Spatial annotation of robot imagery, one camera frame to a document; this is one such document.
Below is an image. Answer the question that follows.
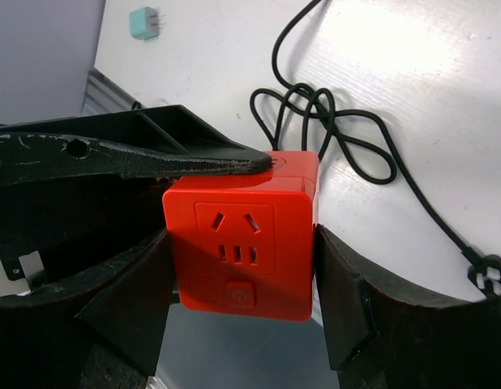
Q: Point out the aluminium front rail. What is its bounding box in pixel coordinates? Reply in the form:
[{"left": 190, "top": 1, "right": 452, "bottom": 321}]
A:
[{"left": 81, "top": 70, "right": 143, "bottom": 116}]

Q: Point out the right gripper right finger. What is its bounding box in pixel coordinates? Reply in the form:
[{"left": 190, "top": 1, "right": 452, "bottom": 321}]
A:
[{"left": 315, "top": 225, "right": 501, "bottom": 388}]

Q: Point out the black power cable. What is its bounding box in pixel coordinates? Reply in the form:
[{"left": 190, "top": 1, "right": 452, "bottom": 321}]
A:
[{"left": 249, "top": 0, "right": 501, "bottom": 301}]

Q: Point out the red cube socket adapter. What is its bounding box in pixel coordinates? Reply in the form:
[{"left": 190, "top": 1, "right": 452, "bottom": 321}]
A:
[{"left": 162, "top": 151, "right": 320, "bottom": 322}]

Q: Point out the teal wall charger plug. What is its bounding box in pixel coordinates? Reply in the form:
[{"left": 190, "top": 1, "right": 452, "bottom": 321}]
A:
[{"left": 128, "top": 6, "right": 165, "bottom": 41}]

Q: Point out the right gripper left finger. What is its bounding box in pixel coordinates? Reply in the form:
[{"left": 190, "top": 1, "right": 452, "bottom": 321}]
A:
[{"left": 0, "top": 230, "right": 174, "bottom": 388}]

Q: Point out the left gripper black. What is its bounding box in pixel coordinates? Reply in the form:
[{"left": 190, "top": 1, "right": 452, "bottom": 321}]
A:
[{"left": 0, "top": 105, "right": 272, "bottom": 300}]

